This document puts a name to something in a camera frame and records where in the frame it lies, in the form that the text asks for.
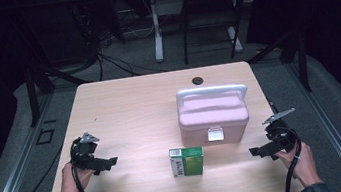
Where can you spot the green cardboard box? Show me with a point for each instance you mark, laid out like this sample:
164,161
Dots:
189,162

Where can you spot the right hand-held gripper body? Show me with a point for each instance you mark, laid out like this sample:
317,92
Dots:
280,136

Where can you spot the person's left hand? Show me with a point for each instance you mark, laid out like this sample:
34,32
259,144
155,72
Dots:
71,184

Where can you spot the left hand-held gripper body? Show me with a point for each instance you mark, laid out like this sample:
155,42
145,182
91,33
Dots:
83,152

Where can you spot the pink plastic storage box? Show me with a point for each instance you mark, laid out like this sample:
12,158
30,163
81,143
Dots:
212,117

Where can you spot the black metal frame post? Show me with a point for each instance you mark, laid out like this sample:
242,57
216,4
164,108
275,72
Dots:
303,63
32,95

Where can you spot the person's right hand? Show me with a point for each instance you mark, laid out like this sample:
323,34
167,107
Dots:
304,166

